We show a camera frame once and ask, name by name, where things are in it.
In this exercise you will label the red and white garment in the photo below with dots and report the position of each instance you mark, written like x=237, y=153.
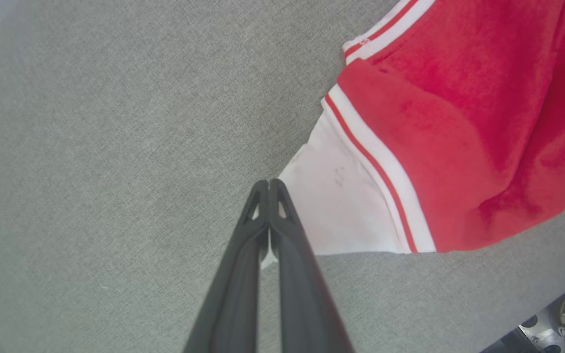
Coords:
x=459, y=122

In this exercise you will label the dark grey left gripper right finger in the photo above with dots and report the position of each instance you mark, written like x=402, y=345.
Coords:
x=307, y=304

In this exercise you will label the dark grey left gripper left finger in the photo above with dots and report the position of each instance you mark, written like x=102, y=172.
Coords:
x=233, y=299

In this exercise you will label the metal robot base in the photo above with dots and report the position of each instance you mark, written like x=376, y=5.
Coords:
x=557, y=326

